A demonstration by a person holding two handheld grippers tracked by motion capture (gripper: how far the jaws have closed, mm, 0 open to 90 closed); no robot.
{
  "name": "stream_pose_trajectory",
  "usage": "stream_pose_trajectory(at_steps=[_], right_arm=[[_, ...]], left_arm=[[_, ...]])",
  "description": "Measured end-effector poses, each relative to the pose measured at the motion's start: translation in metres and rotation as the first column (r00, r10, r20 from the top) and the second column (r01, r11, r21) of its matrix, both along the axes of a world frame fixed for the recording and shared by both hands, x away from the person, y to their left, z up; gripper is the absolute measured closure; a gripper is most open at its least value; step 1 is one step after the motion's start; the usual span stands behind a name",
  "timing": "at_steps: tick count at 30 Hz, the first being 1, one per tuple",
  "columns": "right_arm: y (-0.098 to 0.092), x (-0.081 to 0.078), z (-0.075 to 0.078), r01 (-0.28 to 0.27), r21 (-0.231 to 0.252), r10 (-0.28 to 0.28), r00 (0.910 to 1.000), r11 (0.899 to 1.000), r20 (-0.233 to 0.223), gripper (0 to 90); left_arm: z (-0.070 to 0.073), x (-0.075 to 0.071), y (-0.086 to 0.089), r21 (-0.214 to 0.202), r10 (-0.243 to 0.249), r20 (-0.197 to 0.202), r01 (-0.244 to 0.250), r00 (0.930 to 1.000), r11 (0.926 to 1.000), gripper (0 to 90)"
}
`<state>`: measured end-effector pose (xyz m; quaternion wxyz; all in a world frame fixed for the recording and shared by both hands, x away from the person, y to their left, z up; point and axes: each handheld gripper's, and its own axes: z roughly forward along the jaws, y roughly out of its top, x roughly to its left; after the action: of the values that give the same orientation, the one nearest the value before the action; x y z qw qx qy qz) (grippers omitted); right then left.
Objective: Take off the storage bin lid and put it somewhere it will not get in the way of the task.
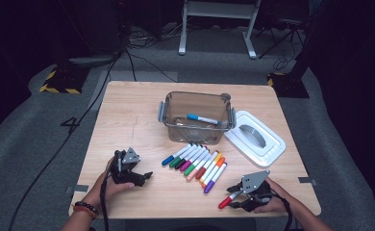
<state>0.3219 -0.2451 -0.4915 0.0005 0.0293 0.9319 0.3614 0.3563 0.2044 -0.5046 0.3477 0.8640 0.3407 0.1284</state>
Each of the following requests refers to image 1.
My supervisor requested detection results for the left hand-held gripper cable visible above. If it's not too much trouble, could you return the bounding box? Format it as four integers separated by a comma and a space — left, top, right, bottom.
98, 174, 112, 231

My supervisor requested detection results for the bright green marker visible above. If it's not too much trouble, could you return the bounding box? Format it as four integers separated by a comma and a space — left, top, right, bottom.
184, 148, 211, 177

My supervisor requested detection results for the grey stand foot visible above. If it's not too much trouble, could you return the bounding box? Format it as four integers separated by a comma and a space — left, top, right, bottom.
68, 55, 121, 69

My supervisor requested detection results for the dark blue marker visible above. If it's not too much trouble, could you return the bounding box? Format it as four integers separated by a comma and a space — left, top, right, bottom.
161, 143, 193, 167

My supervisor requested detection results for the yellow marker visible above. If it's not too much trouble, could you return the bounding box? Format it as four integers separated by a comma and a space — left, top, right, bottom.
198, 152, 224, 185

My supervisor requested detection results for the person's left hand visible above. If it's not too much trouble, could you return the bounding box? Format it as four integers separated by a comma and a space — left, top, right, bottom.
87, 156, 136, 208

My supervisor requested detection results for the tangle of floor cables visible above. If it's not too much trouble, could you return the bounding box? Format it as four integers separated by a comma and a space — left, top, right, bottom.
127, 27, 184, 44

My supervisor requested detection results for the thin black cable coil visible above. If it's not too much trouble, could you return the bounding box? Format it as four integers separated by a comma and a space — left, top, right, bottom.
272, 52, 294, 71

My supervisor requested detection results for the peach marker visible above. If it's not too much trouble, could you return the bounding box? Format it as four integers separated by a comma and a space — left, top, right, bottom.
187, 152, 213, 182

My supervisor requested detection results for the white box lid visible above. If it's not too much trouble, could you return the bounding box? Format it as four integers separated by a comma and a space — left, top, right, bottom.
223, 110, 287, 167

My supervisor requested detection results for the black marker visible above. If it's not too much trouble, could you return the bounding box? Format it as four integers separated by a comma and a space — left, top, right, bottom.
174, 145, 203, 170

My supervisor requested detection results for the clear plastic storage box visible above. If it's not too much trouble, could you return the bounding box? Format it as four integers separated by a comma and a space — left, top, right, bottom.
157, 90, 238, 146

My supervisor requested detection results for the thin black floor cable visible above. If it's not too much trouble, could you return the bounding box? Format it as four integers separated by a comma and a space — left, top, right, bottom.
124, 49, 178, 84

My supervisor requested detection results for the magenta marker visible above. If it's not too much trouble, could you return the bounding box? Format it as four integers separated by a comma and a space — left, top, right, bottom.
180, 146, 208, 172

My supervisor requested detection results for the black yellow striped stand base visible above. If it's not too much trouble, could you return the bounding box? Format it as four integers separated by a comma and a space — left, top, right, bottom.
38, 65, 90, 95
266, 71, 310, 99

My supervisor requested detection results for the red bead bracelet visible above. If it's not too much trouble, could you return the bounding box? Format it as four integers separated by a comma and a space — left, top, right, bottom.
71, 205, 97, 220

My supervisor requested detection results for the right hand-held gripper cable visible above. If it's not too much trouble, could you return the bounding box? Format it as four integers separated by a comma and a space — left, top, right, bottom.
269, 187, 294, 231

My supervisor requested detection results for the hand-held gripper cable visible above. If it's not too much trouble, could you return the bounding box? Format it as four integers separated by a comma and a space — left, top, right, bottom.
269, 187, 294, 231
98, 174, 112, 231

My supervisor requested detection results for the grey tape piece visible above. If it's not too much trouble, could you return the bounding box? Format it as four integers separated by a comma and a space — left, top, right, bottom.
64, 184, 88, 195
297, 176, 318, 187

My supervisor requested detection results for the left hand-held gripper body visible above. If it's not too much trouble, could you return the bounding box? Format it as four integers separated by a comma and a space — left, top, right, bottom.
110, 146, 141, 185

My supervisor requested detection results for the black tripod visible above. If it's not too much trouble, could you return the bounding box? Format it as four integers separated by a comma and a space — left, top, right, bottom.
258, 17, 306, 60

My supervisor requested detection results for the dark red marker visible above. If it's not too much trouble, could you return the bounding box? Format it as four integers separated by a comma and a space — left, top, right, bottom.
194, 150, 219, 180

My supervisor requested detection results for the bright red marker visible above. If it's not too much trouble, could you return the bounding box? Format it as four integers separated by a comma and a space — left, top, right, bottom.
218, 190, 243, 210

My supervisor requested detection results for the thick black floor cable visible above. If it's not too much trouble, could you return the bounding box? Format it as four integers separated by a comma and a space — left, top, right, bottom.
7, 47, 127, 231

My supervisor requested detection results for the white desk frame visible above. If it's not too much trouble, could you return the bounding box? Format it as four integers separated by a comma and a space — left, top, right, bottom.
178, 0, 262, 60

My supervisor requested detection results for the orange marker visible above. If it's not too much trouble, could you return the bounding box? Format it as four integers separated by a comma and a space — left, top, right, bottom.
200, 156, 226, 189

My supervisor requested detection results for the purple marker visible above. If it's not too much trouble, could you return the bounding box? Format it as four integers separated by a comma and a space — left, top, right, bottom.
203, 162, 228, 194

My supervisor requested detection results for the dark green marker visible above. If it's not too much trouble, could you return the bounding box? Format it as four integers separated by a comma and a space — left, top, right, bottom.
168, 144, 199, 168

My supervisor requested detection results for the dark bead bracelet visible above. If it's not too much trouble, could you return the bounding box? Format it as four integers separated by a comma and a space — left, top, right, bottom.
73, 200, 99, 216

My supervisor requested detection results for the light blue marker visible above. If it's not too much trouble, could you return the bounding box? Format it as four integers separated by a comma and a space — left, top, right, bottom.
186, 113, 222, 126

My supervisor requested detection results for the person's right hand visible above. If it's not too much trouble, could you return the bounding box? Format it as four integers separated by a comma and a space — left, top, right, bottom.
253, 177, 292, 215

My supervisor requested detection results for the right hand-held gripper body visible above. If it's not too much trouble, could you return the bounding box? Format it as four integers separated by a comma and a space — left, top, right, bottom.
239, 169, 273, 213

